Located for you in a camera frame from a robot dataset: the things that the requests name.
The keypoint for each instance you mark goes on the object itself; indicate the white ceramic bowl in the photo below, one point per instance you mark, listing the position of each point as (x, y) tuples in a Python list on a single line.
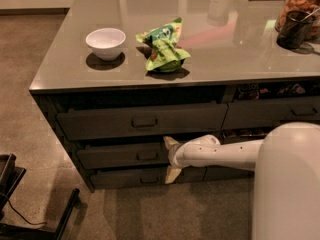
[(106, 43)]

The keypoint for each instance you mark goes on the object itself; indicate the dark glass cup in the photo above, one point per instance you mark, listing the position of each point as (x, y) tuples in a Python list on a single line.
[(295, 29)]

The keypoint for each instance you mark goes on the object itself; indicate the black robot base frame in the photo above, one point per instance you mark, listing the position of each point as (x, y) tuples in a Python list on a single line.
[(10, 177)]

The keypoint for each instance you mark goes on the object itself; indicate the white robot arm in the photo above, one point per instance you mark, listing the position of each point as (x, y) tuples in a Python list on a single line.
[(286, 163)]

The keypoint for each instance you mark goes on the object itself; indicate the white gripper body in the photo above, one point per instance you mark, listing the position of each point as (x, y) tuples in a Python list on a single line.
[(175, 155)]

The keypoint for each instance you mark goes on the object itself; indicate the green crumpled snack bag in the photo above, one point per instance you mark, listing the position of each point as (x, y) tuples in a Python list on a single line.
[(165, 56)]

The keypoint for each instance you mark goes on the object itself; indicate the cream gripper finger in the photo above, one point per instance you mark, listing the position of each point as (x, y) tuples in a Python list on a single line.
[(170, 142), (171, 174)]

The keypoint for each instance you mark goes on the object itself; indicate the grey counter cabinet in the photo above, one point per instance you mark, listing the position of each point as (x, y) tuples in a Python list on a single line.
[(121, 75)]

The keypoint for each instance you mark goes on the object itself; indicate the glass jar of snacks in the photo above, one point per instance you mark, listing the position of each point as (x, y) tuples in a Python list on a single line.
[(308, 6)]

